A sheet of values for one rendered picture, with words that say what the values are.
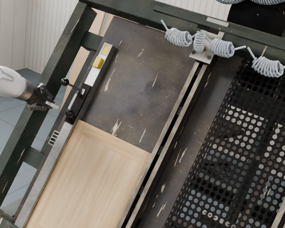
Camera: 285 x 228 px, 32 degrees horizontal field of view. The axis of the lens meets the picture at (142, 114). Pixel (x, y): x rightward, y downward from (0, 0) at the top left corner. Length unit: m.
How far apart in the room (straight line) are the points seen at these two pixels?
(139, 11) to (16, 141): 0.86
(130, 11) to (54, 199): 0.93
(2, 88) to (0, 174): 0.64
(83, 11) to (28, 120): 0.60
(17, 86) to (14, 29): 4.52
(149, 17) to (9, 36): 4.33
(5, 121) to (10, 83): 3.37
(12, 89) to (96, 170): 0.54
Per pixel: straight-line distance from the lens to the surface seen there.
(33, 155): 2.49
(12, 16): 6.41
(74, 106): 2.32
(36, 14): 6.52
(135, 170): 2.14
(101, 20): 5.32
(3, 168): 2.47
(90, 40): 2.51
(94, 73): 2.34
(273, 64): 1.88
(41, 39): 6.52
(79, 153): 2.29
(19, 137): 2.45
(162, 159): 2.04
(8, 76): 1.95
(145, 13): 2.27
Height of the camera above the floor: 2.38
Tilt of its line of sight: 24 degrees down
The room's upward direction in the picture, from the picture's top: 10 degrees clockwise
